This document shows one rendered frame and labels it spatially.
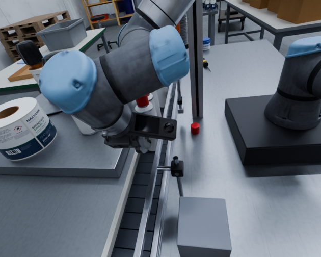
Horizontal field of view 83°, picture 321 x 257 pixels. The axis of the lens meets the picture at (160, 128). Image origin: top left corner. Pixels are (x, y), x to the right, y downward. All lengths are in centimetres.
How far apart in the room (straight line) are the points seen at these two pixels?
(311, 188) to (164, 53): 52
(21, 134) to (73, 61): 55
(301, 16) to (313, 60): 166
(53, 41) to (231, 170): 248
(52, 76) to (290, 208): 56
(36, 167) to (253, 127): 73
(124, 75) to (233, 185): 44
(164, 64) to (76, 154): 53
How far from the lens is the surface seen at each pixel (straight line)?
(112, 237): 45
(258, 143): 59
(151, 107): 50
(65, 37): 262
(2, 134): 78
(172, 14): 37
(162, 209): 49
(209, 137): 69
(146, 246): 46
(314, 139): 65
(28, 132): 78
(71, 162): 69
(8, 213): 77
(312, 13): 228
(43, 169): 75
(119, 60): 25
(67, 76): 25
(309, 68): 58
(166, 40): 25
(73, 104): 25
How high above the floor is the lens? 131
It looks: 40 degrees down
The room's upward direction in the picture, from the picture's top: 12 degrees counter-clockwise
